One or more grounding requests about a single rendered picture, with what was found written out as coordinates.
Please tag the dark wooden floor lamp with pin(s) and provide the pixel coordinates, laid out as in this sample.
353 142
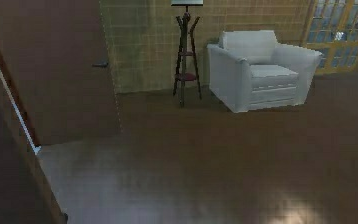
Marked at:
185 60

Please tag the white armchair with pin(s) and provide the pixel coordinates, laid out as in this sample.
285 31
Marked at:
257 71

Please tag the brown room door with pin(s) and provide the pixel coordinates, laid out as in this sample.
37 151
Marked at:
53 66

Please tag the yellow framed window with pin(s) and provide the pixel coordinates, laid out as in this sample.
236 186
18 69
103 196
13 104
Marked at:
340 33

